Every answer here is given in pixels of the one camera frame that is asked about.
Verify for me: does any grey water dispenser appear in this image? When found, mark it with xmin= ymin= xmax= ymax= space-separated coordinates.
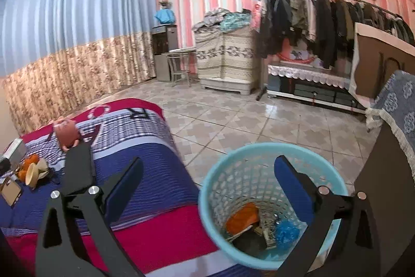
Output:
xmin=152 ymin=24 xmax=178 ymax=83

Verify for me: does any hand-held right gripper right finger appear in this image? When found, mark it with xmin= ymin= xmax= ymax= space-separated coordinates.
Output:
xmin=275 ymin=156 xmax=383 ymax=277

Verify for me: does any brown board with white frame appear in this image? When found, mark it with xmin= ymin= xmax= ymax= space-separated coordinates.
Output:
xmin=348 ymin=22 xmax=415 ymax=109

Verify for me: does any dark wooden cabinet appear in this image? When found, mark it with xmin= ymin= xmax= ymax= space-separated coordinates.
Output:
xmin=353 ymin=124 xmax=415 ymax=277

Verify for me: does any white lace cloth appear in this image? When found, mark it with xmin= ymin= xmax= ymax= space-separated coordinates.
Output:
xmin=267 ymin=64 xmax=354 ymax=92

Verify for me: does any pink hanging bag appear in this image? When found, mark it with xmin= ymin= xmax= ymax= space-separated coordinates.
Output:
xmin=250 ymin=1 xmax=265 ymax=32

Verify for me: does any brown phone case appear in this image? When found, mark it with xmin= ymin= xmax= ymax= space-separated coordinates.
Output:
xmin=0 ymin=176 xmax=23 ymax=208

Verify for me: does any teal patterned cloth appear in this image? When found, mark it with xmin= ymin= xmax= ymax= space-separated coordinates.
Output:
xmin=220 ymin=12 xmax=252 ymax=32

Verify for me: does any orange yellow peel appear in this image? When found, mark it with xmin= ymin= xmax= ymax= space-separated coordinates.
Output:
xmin=18 ymin=154 xmax=40 ymax=180

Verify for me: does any pink piggy bank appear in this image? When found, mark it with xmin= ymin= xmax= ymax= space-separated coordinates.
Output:
xmin=52 ymin=119 xmax=81 ymax=151

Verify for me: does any row of dark hanging clothes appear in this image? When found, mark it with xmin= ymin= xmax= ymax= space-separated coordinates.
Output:
xmin=258 ymin=0 xmax=415 ymax=70

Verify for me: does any light blue plastic basket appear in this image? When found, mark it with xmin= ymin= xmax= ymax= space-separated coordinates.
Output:
xmin=198 ymin=142 xmax=348 ymax=271

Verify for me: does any black flat case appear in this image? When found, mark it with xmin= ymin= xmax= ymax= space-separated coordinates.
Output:
xmin=61 ymin=142 xmax=96 ymax=196

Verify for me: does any small metal side table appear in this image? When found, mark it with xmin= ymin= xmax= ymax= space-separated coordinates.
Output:
xmin=161 ymin=48 xmax=197 ymax=87

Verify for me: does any low dark media cabinet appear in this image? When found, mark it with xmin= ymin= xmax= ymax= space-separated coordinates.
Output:
xmin=266 ymin=64 xmax=370 ymax=115

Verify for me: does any pile of grey clothes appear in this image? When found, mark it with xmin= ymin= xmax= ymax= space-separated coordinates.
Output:
xmin=191 ymin=8 xmax=227 ymax=34

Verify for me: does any patterned beige cover cloth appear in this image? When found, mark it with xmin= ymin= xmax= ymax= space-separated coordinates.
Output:
xmin=195 ymin=27 xmax=260 ymax=81

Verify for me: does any striped red blue blanket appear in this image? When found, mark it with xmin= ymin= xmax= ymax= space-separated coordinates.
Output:
xmin=0 ymin=98 xmax=260 ymax=277

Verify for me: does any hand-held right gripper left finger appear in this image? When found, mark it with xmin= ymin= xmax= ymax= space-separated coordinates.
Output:
xmin=34 ymin=158 xmax=145 ymax=277

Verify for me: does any blue cloth cover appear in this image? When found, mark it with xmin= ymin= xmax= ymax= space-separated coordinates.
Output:
xmin=154 ymin=9 xmax=176 ymax=25

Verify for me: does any orange plastic wrapper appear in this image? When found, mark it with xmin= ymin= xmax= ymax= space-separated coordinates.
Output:
xmin=225 ymin=203 xmax=260 ymax=234

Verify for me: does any teal white box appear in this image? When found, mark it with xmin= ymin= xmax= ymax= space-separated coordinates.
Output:
xmin=2 ymin=138 xmax=27 ymax=165

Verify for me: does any blue floral fringed cloth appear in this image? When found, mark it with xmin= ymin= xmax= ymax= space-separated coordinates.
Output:
xmin=366 ymin=70 xmax=415 ymax=178

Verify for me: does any blue floral curtain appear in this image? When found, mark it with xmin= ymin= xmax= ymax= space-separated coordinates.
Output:
xmin=0 ymin=0 xmax=156 ymax=135

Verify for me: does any black cylindrical can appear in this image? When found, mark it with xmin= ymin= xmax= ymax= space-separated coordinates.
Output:
xmin=232 ymin=228 xmax=269 ymax=256

